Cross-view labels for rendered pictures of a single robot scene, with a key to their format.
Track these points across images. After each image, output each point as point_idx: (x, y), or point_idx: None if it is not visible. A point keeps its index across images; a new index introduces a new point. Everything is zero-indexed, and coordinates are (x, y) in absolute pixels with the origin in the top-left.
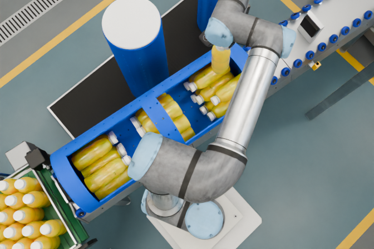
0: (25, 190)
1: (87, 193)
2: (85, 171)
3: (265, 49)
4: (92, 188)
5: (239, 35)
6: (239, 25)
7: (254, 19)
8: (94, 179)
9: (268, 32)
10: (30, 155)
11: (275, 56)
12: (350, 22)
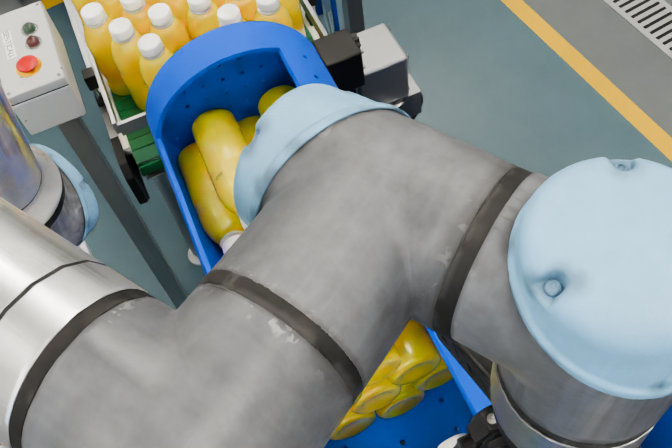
0: (255, 18)
1: (170, 91)
2: (254, 123)
3: (61, 327)
4: (197, 124)
5: (243, 231)
6: (286, 216)
7: (311, 315)
8: (217, 128)
9: (173, 375)
10: (344, 38)
11: (2, 397)
12: None
